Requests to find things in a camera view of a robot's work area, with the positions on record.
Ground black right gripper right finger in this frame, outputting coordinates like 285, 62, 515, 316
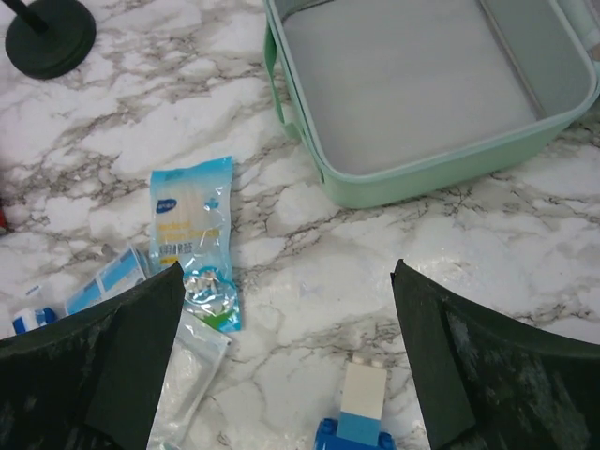
391, 260, 599, 449

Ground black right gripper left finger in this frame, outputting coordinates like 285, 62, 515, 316
1, 263, 184, 449

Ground blue white bandage roll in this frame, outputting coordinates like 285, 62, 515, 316
12, 307, 58, 335

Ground alcohol wipes bag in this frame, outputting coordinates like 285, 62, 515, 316
65, 245, 149, 315

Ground green medicine kit case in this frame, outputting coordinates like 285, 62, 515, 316
263, 0, 599, 209

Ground clear gauze pouch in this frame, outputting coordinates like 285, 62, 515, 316
147, 310, 231, 449

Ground blue white toy brick stack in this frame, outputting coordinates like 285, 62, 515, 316
313, 353, 397, 450

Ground red microphone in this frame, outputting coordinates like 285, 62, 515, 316
0, 207, 8, 235

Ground cotton swab packet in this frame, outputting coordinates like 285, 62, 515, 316
149, 157, 242, 332

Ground black microphone stand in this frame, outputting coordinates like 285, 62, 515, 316
3, 0, 97, 80

